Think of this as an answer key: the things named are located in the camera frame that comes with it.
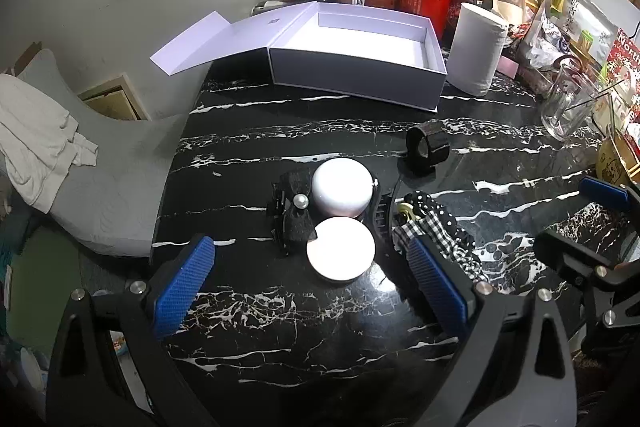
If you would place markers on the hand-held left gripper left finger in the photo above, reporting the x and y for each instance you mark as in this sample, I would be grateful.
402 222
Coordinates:
185 287

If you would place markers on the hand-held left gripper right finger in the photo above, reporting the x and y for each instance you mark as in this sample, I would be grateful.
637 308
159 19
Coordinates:
437 287

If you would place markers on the black bow hair clip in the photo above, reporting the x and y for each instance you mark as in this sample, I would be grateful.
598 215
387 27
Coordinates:
287 187

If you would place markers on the wooden frame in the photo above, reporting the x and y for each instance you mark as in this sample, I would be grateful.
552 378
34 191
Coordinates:
112 102

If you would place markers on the round pink compact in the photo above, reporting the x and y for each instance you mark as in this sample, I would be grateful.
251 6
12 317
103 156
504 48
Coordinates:
340 249

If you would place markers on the dark red snack bag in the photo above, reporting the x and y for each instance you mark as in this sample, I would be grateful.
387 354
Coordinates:
460 14

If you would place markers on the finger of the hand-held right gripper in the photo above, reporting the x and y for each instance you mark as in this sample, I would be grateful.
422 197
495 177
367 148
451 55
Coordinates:
605 194
565 252

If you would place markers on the white gift box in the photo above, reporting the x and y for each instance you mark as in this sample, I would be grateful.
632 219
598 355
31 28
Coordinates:
370 42

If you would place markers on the red printed box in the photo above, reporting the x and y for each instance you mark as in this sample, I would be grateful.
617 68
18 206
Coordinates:
627 57

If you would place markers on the white round jar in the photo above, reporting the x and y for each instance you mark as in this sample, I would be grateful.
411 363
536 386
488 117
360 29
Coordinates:
342 184

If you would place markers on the red canister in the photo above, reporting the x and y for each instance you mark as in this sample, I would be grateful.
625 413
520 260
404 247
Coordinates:
425 2

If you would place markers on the white green tea pouch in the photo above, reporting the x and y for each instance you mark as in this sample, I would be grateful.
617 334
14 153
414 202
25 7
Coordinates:
587 27

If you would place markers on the white cloth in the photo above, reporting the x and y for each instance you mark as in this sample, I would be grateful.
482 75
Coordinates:
35 142

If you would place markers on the grey cushion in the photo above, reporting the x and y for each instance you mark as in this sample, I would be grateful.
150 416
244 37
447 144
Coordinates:
115 187

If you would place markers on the small pink box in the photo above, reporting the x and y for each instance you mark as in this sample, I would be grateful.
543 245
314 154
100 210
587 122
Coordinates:
510 67

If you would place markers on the green floor mat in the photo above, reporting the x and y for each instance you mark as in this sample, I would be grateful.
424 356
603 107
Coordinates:
45 287

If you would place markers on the clear plastic bag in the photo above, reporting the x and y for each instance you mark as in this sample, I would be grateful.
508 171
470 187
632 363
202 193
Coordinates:
542 39

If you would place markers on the yellow hair clip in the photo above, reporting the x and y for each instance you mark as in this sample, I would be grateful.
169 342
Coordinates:
404 210

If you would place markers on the white paper towel roll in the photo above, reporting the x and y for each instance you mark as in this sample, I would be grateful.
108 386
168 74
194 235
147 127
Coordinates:
475 52

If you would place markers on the white black device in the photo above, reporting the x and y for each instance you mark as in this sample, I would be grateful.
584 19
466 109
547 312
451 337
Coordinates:
265 7

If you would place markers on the black white patterned scrunchie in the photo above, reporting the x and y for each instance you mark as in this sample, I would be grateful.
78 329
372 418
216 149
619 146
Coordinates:
440 209

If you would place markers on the glass measuring cup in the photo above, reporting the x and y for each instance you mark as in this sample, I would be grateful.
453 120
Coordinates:
565 117

